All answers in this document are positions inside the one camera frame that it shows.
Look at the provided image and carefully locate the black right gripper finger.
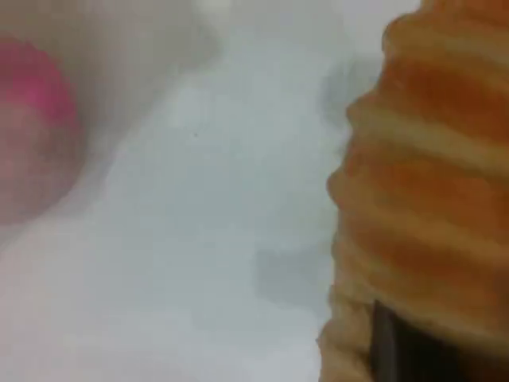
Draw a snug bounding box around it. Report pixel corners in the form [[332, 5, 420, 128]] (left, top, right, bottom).
[[368, 298, 422, 382]]

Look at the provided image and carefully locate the long ridged golden bread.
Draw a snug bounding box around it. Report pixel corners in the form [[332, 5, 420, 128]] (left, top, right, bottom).
[[317, 0, 509, 382]]

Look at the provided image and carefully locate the pink peach with green leaf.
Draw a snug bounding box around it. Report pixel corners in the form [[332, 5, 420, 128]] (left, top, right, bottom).
[[0, 37, 87, 228]]

